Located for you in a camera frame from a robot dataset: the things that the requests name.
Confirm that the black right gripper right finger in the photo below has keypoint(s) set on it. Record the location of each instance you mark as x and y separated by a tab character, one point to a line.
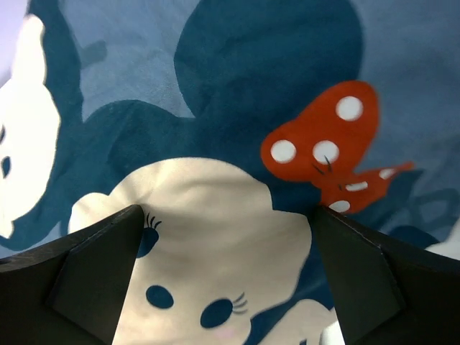
387	291

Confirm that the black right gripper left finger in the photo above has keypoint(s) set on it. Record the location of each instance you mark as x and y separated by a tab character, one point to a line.
71	290

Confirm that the blue cartoon print pillowcase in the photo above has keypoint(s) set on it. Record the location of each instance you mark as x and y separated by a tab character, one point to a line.
228	122

